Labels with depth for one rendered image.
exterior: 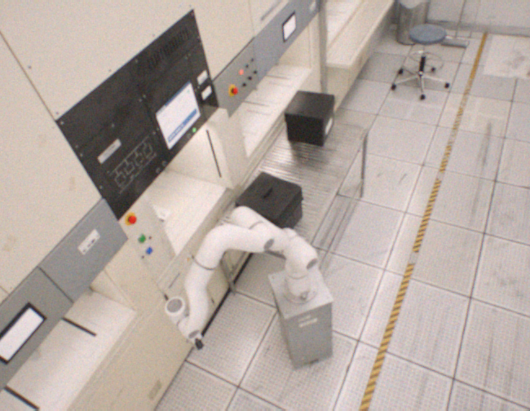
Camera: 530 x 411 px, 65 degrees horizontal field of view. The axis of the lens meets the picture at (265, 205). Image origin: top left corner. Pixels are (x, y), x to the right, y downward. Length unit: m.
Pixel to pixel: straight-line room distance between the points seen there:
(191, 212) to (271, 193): 0.54
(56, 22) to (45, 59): 0.12
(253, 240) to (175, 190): 1.29
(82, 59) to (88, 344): 1.36
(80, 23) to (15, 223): 0.72
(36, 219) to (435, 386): 2.38
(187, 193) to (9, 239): 1.33
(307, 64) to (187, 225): 1.81
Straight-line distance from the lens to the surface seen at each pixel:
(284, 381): 2.89
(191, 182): 2.77
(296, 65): 3.70
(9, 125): 1.53
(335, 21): 4.32
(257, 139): 2.97
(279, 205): 2.30
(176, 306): 1.69
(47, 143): 1.62
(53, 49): 1.60
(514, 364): 3.13
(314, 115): 2.88
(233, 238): 1.54
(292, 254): 1.91
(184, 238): 2.47
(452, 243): 3.50
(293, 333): 2.41
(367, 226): 3.49
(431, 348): 3.03
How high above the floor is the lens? 2.73
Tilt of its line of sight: 48 degrees down
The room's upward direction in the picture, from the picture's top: 11 degrees counter-clockwise
